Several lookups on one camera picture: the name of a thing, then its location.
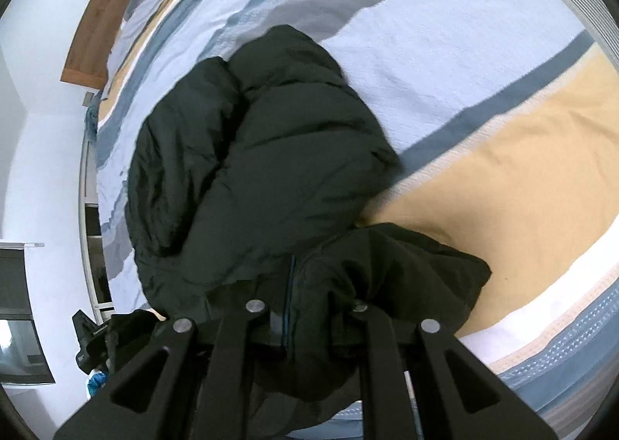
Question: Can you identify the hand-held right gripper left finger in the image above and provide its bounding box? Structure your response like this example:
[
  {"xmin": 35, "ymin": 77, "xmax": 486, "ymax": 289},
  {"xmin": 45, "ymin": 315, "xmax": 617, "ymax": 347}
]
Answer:
[{"xmin": 52, "ymin": 253, "xmax": 298, "ymax": 440}]

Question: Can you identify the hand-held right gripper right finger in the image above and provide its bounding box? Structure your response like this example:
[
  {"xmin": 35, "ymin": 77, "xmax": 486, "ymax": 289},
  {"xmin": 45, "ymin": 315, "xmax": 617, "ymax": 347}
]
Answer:
[{"xmin": 351, "ymin": 302, "xmax": 559, "ymax": 440}]

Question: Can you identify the black puffer jacket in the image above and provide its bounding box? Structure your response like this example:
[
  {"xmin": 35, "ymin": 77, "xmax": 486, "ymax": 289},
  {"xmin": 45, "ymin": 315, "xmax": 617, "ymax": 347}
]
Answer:
[{"xmin": 104, "ymin": 24, "xmax": 493, "ymax": 426}]

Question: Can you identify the light blue object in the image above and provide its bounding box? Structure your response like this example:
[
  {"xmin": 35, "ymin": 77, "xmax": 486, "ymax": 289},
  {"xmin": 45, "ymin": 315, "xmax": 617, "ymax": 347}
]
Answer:
[{"xmin": 86, "ymin": 369, "xmax": 108, "ymax": 397}]

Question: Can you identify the window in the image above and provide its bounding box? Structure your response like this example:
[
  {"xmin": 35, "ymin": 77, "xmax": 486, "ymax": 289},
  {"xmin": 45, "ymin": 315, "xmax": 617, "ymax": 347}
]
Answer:
[{"xmin": 0, "ymin": 239, "xmax": 55, "ymax": 385}]

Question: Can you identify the white shelf unit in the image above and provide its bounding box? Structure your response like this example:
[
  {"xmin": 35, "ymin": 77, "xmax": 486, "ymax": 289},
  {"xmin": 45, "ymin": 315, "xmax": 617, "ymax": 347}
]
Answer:
[{"xmin": 77, "ymin": 130, "xmax": 118, "ymax": 320}]

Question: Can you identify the crumpled blue cloth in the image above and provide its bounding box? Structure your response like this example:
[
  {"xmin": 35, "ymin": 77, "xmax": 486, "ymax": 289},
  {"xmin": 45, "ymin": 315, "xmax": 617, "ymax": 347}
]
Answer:
[{"xmin": 83, "ymin": 96, "xmax": 102, "ymax": 137}]

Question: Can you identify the striped duvet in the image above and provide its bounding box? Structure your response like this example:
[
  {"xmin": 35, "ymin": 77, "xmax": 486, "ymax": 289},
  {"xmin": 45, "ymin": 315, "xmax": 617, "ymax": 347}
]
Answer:
[{"xmin": 94, "ymin": 0, "xmax": 619, "ymax": 440}]

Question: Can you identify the wooden headboard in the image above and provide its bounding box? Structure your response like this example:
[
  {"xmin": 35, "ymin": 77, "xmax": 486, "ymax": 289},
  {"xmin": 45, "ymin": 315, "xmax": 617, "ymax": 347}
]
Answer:
[{"xmin": 60, "ymin": 0, "xmax": 170, "ymax": 90}]

